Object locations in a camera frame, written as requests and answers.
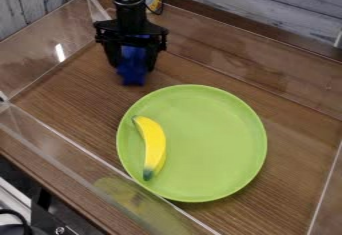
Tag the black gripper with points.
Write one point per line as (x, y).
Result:
(149, 36)

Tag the blue star-shaped block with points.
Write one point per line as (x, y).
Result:
(131, 67)

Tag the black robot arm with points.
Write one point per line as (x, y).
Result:
(131, 13)

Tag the green plate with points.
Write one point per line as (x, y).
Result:
(217, 143)

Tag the yellow toy banana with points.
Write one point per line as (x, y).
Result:
(155, 145)

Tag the clear acrylic tray walls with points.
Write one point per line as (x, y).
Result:
(63, 101)

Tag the black metal bracket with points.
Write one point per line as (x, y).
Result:
(55, 218)

